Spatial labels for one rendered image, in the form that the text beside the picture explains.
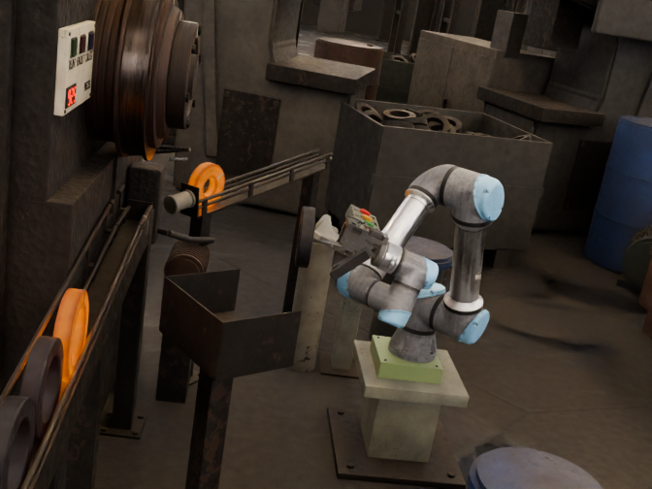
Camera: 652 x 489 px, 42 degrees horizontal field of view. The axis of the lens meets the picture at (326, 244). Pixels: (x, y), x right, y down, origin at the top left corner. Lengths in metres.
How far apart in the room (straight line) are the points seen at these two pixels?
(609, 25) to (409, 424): 3.24
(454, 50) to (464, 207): 4.16
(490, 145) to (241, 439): 2.41
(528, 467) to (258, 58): 3.40
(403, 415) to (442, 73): 4.19
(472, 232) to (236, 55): 2.90
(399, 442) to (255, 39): 2.89
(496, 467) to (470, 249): 0.65
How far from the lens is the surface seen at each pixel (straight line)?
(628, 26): 5.41
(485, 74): 6.04
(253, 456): 2.68
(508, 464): 2.06
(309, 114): 4.93
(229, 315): 2.08
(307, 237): 2.06
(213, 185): 2.84
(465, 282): 2.44
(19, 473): 1.52
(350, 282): 2.22
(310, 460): 2.70
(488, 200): 2.29
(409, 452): 2.74
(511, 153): 4.65
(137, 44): 2.10
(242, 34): 4.99
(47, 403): 1.66
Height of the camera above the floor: 1.44
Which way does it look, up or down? 18 degrees down
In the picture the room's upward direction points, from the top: 9 degrees clockwise
